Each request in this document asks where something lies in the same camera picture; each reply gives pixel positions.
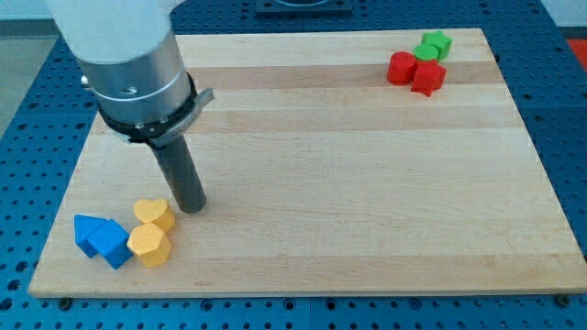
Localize red cylinder block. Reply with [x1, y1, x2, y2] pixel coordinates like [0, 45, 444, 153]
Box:
[386, 51, 417, 85]

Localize black flange ring with clamp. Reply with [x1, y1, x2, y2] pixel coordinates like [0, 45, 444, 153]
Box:
[99, 72, 215, 149]

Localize light wooden board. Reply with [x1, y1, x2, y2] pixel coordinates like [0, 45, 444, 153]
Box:
[28, 28, 586, 299]

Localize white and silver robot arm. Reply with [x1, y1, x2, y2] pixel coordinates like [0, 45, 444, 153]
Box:
[46, 0, 214, 214]

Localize yellow heart block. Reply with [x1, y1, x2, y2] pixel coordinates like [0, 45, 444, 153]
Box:
[133, 199, 176, 232]

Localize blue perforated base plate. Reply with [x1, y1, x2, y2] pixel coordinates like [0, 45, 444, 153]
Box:
[1, 0, 586, 329]

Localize red star block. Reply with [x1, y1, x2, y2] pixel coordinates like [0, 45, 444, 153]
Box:
[411, 60, 447, 96]

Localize green star block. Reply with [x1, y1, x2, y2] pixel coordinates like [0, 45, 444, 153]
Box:
[422, 30, 452, 61]

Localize red object at right edge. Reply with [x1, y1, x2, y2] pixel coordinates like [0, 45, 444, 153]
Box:
[567, 38, 587, 71]

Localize blue cube block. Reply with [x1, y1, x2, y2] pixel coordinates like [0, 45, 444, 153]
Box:
[88, 219, 133, 270]

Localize green cylinder block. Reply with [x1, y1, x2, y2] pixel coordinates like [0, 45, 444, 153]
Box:
[413, 43, 439, 61]

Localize yellow hexagon block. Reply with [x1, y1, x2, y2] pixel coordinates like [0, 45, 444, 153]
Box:
[127, 224, 172, 268]

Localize blue triangle block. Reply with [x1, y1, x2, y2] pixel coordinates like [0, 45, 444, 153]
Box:
[73, 214, 107, 258]

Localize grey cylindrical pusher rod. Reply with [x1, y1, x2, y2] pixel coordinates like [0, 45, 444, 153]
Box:
[149, 136, 206, 214]

